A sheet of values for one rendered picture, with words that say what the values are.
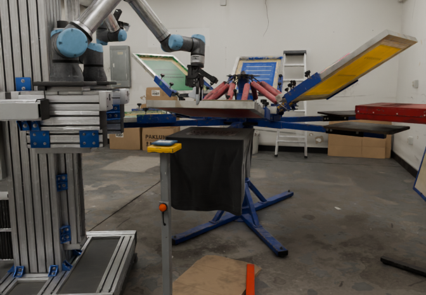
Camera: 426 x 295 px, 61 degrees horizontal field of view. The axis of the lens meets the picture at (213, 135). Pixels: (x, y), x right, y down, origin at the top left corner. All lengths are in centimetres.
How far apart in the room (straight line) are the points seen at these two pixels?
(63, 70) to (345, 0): 548
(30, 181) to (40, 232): 28
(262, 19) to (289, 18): 45
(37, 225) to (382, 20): 584
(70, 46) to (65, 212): 95
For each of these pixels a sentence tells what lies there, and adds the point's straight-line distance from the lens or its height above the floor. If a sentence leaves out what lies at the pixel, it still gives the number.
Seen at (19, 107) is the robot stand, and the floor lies 115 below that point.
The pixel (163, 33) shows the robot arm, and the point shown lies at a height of 151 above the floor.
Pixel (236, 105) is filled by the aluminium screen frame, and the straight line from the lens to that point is 186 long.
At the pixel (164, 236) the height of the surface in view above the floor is 49.
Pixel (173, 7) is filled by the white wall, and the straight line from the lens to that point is 708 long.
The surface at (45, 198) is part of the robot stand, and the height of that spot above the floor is 64.
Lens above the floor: 126
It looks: 8 degrees down
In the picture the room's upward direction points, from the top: straight up
